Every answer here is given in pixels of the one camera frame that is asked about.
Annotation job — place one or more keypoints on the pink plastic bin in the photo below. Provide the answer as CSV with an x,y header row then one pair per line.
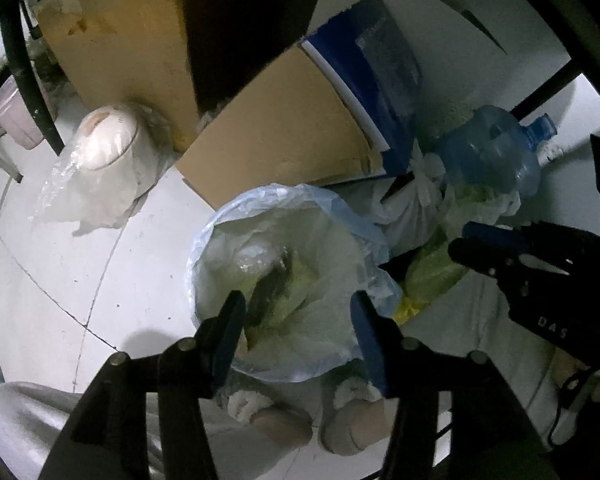
x,y
17,115

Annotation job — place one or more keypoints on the yellow wrapper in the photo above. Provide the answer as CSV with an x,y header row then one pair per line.
x,y
405,310

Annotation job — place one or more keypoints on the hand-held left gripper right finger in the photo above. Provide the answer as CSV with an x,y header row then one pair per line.
x,y
370,345

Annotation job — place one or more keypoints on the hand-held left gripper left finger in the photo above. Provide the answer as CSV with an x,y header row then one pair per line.
x,y
230,335

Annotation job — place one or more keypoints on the napa cabbage in bag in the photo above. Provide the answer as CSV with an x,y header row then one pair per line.
x,y
435,272

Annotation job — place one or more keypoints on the tied white plastic bag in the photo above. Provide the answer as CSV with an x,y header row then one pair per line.
x,y
420,210

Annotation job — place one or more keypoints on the bin with blue liner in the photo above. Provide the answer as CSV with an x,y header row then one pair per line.
x,y
340,260

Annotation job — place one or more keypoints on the flat brown cardboard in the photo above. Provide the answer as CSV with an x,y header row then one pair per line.
x,y
280,130

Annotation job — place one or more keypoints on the blue plastic water jug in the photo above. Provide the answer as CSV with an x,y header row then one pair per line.
x,y
490,155

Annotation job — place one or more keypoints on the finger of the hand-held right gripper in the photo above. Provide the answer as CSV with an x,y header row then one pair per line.
x,y
475,256
490,235

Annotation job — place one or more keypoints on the blue printed box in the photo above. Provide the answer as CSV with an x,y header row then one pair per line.
x,y
380,75

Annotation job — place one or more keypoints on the yellow-green plastic bag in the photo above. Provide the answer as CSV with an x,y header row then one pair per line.
x,y
305,285

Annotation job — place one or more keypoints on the person's grey pants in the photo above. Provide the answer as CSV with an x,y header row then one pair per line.
x,y
480,335

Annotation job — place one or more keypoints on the metal sink stand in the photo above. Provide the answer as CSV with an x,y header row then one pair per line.
x,y
2,167

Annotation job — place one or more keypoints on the large brown cardboard box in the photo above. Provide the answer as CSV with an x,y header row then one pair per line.
x,y
120,50

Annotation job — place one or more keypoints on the person's right hand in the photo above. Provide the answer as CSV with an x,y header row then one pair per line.
x,y
562,364

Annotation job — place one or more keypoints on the white round pot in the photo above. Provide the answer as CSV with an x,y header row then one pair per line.
x,y
107,132

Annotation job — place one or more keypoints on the beige fuzzy slipper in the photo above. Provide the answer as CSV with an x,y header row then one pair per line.
x,y
252,407
355,410

